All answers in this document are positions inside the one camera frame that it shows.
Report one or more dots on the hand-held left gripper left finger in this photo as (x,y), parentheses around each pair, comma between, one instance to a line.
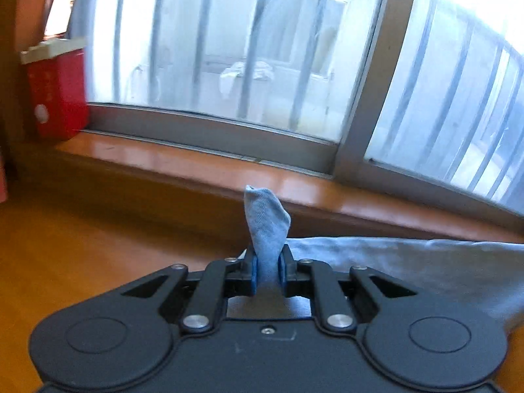
(251,273)

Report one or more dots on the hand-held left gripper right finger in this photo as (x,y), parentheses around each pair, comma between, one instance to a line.
(282,273)

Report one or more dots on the light blue jeans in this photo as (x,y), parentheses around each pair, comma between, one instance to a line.
(264,229)

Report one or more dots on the wooden window sill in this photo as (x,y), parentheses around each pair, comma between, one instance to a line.
(163,159)

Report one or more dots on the white cloth outside window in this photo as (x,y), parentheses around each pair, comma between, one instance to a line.
(245,73)

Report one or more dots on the aluminium sliding window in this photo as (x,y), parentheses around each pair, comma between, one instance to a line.
(368,69)

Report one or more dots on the window security bars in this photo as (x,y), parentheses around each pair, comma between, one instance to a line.
(256,49)

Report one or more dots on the pinkish red box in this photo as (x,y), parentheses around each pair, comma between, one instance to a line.
(3,176)

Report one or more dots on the pale printed card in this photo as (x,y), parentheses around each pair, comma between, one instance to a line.
(63,6)

